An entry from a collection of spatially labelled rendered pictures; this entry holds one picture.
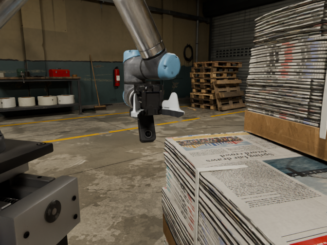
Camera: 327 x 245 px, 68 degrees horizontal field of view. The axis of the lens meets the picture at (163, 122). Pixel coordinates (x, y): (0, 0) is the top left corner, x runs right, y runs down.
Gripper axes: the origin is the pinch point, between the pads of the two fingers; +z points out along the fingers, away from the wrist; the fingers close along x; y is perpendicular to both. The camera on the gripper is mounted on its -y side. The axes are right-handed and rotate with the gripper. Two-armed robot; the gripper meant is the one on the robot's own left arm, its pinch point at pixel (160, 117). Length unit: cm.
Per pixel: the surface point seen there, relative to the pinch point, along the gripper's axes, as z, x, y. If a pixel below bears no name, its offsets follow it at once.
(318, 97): 28.1, 14.6, 6.7
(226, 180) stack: 29.9, -0.8, -2.8
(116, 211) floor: -105, -1, -86
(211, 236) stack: 29.7, -2.4, -10.1
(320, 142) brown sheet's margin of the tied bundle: 29.3, 14.5, 0.5
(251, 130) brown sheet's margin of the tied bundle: 13.4, 15.3, -1.2
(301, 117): 25.6, 14.7, 3.5
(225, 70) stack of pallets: -553, 359, 19
